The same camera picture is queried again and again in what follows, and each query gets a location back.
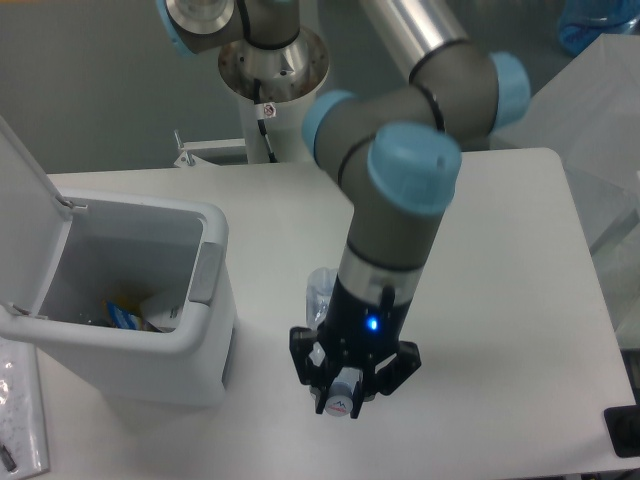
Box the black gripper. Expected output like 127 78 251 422
289 279 421 419

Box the crushed clear plastic bottle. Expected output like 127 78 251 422
304 267 362 417

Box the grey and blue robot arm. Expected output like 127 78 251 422
156 1 530 418

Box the white trash can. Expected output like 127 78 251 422
1 190 236 407

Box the white trash can lid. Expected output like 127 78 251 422
1 120 87 316

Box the blue and yellow snack wrapper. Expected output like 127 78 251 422
102 300 149 331

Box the black device at table edge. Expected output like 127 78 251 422
604 405 639 458

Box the clear plastic sleeve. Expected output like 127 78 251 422
1 339 50 479

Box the translucent white plastic box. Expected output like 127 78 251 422
487 33 640 261

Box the blue plastic water jug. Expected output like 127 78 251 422
557 1 639 57

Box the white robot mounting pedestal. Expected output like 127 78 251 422
236 93 316 164

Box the white pedestal base bracket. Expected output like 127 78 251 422
173 129 248 168

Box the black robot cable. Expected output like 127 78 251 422
252 78 279 164

